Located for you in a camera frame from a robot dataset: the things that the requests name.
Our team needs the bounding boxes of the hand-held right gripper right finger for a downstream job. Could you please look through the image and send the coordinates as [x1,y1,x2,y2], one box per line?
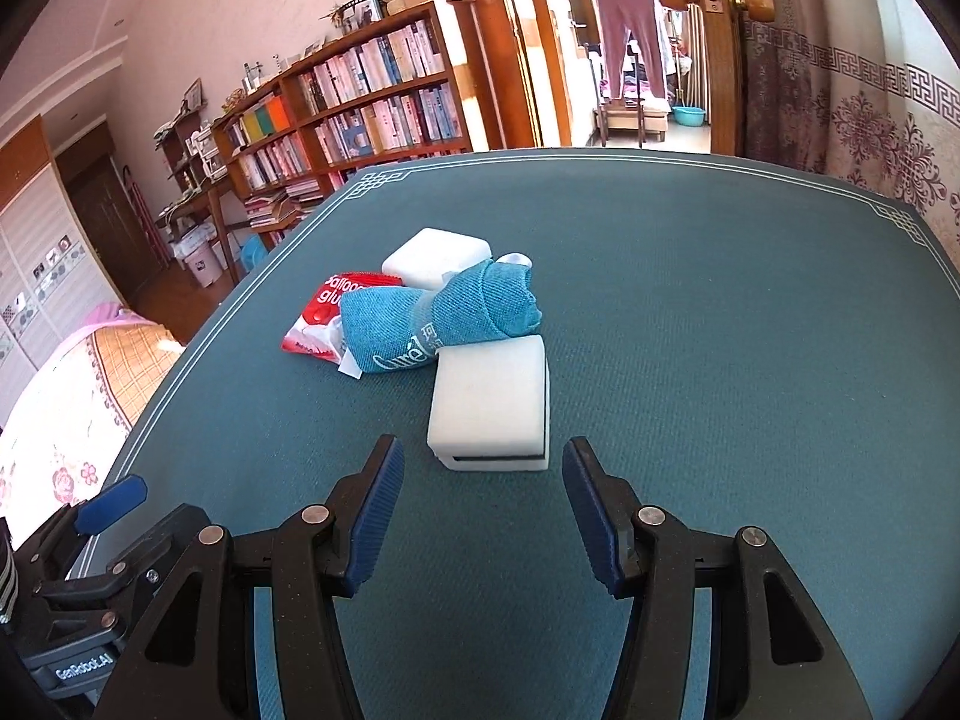
[562,436,875,720]

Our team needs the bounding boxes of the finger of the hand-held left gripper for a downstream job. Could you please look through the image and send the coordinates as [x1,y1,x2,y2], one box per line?
[37,502,215,616]
[13,475,149,580]

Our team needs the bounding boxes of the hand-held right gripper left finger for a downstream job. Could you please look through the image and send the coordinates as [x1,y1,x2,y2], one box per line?
[90,435,406,720]

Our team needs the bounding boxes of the white sponge block with slot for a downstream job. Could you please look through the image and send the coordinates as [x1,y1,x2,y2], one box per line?
[427,335,551,473]

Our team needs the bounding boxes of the bed with floral blanket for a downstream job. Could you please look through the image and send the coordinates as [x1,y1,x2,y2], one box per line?
[0,300,185,530]

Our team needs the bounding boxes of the red and white packet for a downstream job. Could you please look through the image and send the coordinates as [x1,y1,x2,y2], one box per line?
[281,270,406,365]

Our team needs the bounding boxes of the teal table cover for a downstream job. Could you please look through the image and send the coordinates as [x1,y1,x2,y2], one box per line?
[71,146,960,720]

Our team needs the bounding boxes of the rolled blue towel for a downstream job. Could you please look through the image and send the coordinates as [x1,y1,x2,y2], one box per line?
[337,251,542,379]

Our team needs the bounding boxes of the white trash bin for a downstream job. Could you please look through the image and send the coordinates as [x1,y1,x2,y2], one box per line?
[180,229,227,288]

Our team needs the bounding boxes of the wardrobe with sliding doors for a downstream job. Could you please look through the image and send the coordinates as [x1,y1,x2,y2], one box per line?
[0,112,125,380]

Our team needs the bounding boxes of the blue plastic bag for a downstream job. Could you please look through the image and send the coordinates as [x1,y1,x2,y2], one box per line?
[237,234,272,279]

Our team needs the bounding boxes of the dark wooden door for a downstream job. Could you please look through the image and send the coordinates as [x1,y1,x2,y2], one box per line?
[56,124,164,302]

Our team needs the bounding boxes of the pile of loose books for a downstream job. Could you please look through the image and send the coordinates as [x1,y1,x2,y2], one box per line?
[244,186,325,231]

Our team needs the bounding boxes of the cluttered wooden desk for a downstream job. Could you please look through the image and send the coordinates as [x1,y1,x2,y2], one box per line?
[154,120,250,287]

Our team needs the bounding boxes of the wooden stool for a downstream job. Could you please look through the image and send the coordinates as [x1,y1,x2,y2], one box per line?
[596,99,670,148]

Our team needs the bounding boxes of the wooden bookshelf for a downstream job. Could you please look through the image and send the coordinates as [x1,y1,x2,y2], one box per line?
[210,0,505,233]

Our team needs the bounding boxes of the rows of shelved books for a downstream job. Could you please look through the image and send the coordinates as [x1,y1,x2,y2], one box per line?
[223,19,462,188]

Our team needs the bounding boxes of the patterned curtain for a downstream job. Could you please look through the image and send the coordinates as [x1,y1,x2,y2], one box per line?
[741,15,960,272]

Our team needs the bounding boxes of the wooden door with knobs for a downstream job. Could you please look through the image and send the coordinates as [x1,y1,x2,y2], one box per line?
[658,0,775,156]

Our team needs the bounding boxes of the hanging pink pants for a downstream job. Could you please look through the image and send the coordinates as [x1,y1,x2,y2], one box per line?
[592,0,667,103]

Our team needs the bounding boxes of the wooden sliding door frame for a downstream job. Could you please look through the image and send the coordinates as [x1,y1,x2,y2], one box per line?
[459,0,601,152]

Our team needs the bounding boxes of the picture frame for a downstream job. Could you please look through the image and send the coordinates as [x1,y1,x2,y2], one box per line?
[334,0,383,35]

